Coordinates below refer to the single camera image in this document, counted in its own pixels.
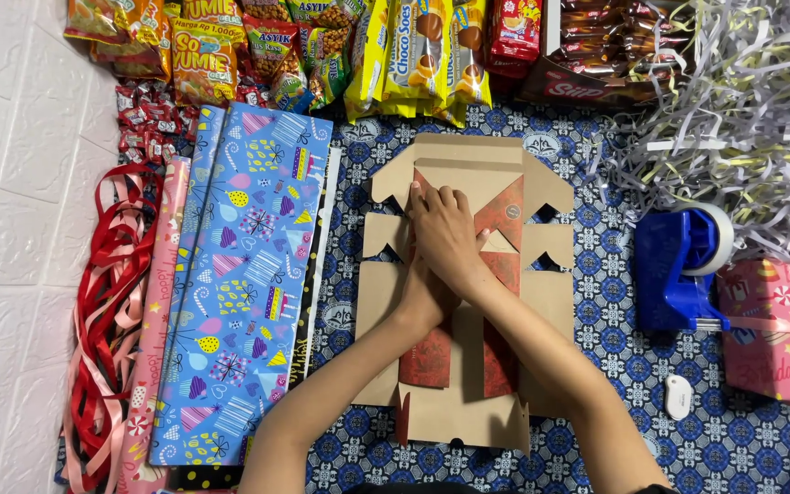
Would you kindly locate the person's right hand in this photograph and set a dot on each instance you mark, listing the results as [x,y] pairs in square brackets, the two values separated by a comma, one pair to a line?
[446,240]

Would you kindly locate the pile of red candies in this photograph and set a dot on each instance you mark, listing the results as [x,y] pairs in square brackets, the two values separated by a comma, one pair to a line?
[148,123]

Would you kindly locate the heap of shredded paper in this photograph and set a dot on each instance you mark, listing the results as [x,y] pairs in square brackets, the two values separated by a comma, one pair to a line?
[745,103]

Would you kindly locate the pink gift ribbon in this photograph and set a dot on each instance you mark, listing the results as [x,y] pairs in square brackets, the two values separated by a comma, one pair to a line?
[789,327]

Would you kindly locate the black gold lettered wrapping paper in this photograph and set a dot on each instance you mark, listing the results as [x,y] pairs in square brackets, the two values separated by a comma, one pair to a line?
[316,274]

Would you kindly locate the heap of green peanut packets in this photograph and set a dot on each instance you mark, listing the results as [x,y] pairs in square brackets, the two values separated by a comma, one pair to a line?
[299,48]

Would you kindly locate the brown red cardboard box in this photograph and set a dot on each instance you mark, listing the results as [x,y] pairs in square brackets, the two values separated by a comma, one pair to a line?
[546,309]

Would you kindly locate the clear tape roll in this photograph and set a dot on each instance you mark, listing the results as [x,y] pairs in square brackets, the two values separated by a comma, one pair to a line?
[723,237]

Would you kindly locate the carton of brown wafer bars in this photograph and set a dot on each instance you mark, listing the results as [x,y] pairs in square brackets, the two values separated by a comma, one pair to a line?
[594,62]

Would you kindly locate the bundle of red pink ribbons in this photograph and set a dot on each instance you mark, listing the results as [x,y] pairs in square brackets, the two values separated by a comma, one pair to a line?
[110,274]

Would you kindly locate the black yellow polka dot paper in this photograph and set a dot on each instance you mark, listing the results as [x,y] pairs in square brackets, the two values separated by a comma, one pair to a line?
[203,477]

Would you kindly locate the small white cutter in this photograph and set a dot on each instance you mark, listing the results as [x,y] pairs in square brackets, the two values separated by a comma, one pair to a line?
[678,396]

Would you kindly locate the blue tape dispenser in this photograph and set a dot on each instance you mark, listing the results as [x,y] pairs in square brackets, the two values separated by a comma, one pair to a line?
[673,274]

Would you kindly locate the heap of orange snack packets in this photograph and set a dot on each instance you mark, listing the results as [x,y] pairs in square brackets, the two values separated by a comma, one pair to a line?
[196,58]

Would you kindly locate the row of yellow cookie packets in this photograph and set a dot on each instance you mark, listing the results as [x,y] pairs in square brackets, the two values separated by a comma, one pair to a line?
[415,55]

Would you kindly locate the blue party print wrapping paper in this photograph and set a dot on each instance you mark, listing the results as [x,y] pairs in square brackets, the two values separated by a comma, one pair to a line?
[251,274]

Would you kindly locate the pink wrapping paper roll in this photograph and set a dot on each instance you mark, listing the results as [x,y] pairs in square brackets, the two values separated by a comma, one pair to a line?
[158,309]

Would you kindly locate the pink wrapped gift box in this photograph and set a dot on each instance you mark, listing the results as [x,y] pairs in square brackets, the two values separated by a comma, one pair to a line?
[772,329]

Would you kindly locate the red biscuit packet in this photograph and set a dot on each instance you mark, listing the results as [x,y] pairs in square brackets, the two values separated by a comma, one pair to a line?
[515,31]

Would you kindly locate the person's left hand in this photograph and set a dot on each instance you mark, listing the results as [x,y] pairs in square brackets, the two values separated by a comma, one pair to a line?
[426,295]

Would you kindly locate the blue white batik cloth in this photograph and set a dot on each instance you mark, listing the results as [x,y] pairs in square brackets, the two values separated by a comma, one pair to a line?
[642,439]

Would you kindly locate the blue heart print wrapping paper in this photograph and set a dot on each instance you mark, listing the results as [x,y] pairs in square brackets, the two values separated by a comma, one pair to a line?
[204,158]

